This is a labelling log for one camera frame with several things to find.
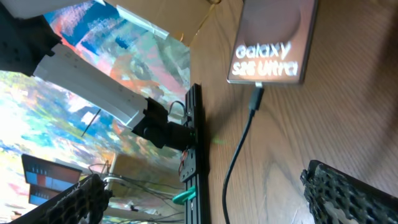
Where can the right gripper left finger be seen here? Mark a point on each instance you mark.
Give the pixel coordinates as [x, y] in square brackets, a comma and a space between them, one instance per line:
[84, 202]

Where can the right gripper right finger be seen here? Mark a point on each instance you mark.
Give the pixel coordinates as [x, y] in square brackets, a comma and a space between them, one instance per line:
[336, 197]

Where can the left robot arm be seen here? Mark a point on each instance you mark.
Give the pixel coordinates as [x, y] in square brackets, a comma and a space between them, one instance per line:
[30, 46]

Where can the background computer monitors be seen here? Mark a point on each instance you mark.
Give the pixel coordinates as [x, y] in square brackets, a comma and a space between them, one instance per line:
[47, 179]

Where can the green clamp on rail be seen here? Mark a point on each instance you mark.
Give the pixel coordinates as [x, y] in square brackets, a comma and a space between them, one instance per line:
[185, 196]

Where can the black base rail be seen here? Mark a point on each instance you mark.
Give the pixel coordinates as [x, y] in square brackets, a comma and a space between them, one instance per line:
[194, 172]

